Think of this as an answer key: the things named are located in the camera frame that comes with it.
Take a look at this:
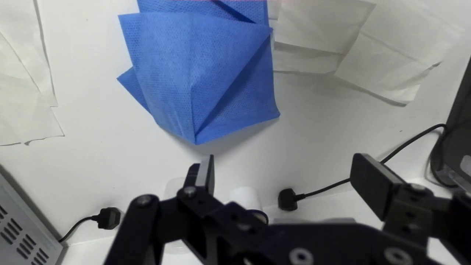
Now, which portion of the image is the black microwave plug cable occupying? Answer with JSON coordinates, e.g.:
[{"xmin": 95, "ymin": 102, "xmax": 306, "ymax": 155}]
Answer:
[{"xmin": 57, "ymin": 207, "xmax": 122, "ymax": 245}]

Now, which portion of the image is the black coffee machine plug cable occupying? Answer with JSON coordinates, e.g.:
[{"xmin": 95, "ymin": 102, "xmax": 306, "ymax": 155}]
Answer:
[{"xmin": 276, "ymin": 123, "xmax": 447, "ymax": 213}]

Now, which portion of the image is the blue cloth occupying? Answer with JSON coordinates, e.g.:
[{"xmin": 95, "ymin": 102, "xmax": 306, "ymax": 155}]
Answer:
[{"xmin": 116, "ymin": 0, "xmax": 281, "ymax": 146}]

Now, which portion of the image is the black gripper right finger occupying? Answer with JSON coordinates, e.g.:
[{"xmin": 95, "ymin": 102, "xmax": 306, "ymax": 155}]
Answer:
[{"xmin": 350, "ymin": 152, "xmax": 471, "ymax": 265}]

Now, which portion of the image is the white paper cloth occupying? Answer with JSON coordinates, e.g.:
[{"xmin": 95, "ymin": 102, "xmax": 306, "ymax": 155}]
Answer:
[
  {"xmin": 0, "ymin": 0, "xmax": 66, "ymax": 148},
  {"xmin": 271, "ymin": 0, "xmax": 462, "ymax": 108}
]

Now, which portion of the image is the black coffee machine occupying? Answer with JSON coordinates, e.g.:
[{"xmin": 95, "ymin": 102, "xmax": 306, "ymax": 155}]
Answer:
[{"xmin": 430, "ymin": 58, "xmax": 471, "ymax": 198}]

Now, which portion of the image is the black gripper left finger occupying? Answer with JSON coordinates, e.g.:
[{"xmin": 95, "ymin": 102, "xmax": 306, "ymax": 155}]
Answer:
[{"xmin": 104, "ymin": 154, "xmax": 276, "ymax": 265}]

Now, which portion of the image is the silver microwave oven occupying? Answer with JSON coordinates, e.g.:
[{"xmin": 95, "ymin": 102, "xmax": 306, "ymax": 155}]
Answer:
[{"xmin": 0, "ymin": 164, "xmax": 69, "ymax": 265}]

